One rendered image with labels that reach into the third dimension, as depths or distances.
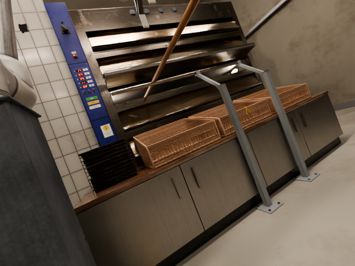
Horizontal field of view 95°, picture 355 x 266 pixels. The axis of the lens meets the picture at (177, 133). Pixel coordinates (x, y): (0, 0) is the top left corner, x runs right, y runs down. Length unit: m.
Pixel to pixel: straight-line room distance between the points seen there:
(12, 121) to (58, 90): 1.09
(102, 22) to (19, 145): 1.56
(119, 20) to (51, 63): 0.74
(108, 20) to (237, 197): 1.92
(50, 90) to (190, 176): 1.29
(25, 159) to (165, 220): 0.76
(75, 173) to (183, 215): 0.91
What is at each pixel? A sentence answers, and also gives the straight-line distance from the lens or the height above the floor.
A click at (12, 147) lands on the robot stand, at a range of 0.60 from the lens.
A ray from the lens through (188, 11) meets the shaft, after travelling 0.81.
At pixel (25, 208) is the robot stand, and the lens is 0.60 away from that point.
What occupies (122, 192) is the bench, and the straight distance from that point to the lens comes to 1.00.
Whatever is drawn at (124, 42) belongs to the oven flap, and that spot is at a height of 1.71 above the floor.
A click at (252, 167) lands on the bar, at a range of 1.31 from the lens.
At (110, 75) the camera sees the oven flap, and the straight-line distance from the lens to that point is 1.53.
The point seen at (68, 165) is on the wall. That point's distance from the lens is 1.57.
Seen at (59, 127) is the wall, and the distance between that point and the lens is 1.60.
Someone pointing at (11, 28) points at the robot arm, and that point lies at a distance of 1.09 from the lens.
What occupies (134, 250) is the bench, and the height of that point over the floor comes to 0.23.
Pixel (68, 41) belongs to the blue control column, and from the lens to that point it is 1.82.
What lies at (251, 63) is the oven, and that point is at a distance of 2.51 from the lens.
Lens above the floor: 0.74
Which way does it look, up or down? level
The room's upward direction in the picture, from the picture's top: 21 degrees counter-clockwise
